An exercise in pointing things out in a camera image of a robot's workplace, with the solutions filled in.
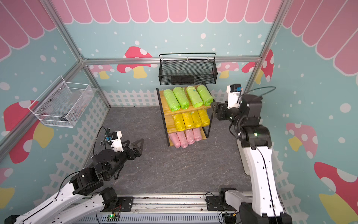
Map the green trash bag roll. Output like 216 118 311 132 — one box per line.
163 89 181 112
197 85 214 106
173 87 190 110

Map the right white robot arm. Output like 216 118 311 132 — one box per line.
211 94 293 224

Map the pink trash bag roll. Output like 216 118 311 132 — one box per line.
168 133 181 148
185 129 195 145
176 131 188 148
193 128 202 142

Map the wooden three-tier shelf black frame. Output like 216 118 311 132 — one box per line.
156 88 213 147

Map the translucent plastic storage box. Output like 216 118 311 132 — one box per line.
237 140 283 175

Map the green trash bag roll floor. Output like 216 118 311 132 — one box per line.
186 86 203 108

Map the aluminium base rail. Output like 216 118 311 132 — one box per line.
76 189 253 224

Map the black wire mesh basket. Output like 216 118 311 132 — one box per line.
158 53 218 85

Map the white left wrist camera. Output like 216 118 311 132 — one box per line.
105 131 124 153

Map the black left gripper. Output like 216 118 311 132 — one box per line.
106 139 145 180

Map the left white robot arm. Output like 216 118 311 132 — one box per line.
4 139 144 224

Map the white wire mesh basket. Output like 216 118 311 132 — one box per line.
28 76 96 128

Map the green circuit board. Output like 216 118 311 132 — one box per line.
106 214 120 222

